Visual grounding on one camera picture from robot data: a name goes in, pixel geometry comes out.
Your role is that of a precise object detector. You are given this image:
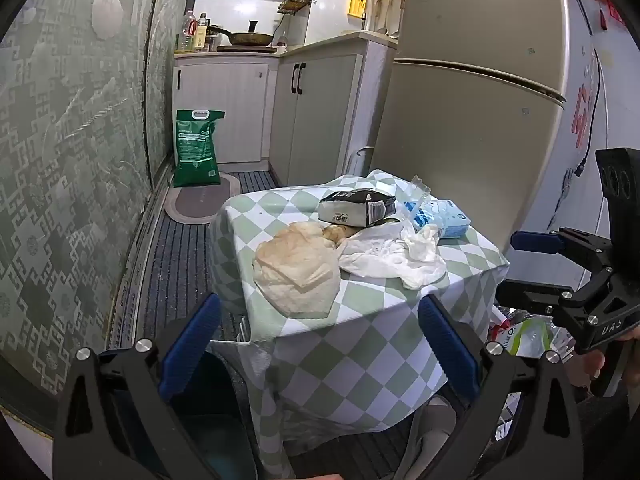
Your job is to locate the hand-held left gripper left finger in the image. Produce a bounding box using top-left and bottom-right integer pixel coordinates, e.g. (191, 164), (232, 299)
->
(52, 292), (223, 480)

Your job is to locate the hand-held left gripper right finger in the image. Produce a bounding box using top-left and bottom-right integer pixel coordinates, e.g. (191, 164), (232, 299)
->
(417, 294), (583, 480)

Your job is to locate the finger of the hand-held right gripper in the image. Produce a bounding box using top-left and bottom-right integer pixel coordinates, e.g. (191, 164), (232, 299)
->
(510, 227), (613, 268)
(495, 267), (613, 317)

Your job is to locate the blue white tissue pack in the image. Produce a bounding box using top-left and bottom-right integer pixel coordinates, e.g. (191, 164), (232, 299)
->
(402, 199), (472, 239)

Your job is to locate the white tissue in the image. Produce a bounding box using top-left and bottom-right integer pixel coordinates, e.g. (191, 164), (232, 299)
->
(400, 224), (447, 290)

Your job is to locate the brown paper bag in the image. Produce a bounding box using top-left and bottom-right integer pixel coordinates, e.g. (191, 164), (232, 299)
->
(252, 221), (343, 318)

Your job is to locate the clear plastic container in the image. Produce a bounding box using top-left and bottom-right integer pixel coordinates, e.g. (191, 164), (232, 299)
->
(397, 175), (433, 206)

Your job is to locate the person's right hand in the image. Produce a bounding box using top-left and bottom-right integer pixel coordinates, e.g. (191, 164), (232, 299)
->
(571, 349), (607, 387)

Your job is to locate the white green plastic bag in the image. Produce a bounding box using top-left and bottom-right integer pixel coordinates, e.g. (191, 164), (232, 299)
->
(487, 310), (556, 358)

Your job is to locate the green white checkered tablecloth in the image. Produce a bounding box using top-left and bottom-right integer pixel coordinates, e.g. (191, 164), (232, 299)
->
(207, 169), (511, 471)

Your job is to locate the grey striped floor mat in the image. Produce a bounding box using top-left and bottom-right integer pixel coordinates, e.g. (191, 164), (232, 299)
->
(107, 170), (281, 361)

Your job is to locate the oval grey floor mat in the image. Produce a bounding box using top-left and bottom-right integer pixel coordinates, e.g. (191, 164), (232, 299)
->
(164, 172), (243, 226)

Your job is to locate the beige refrigerator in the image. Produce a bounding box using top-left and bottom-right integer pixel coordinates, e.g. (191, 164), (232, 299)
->
(370, 0), (573, 256)

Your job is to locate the black white food packet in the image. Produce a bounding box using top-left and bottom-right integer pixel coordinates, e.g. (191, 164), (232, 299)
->
(318, 188), (398, 227)

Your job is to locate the green rice bag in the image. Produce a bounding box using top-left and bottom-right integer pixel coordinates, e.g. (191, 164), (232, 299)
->
(172, 108), (226, 187)

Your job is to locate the patterned frosted sliding door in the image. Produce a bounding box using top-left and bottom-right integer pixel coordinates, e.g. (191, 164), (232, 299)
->
(0, 0), (198, 436)

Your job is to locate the white kitchen cabinet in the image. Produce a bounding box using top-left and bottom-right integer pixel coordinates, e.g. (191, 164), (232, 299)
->
(173, 52), (281, 165)

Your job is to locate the frying pan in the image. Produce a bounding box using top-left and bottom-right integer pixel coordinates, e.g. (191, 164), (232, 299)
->
(207, 20), (275, 46)

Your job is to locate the clear bottle with red cap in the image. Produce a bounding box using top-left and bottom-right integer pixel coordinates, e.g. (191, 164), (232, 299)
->
(181, 10), (197, 51)

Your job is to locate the red wall sticker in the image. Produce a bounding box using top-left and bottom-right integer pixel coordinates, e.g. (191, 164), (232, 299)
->
(570, 85), (593, 148)

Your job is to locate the black cable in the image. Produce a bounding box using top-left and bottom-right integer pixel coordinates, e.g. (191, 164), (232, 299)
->
(575, 45), (602, 177)

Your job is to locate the beige cabinet with black handles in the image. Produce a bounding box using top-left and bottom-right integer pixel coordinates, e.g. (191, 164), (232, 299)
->
(270, 35), (396, 188)

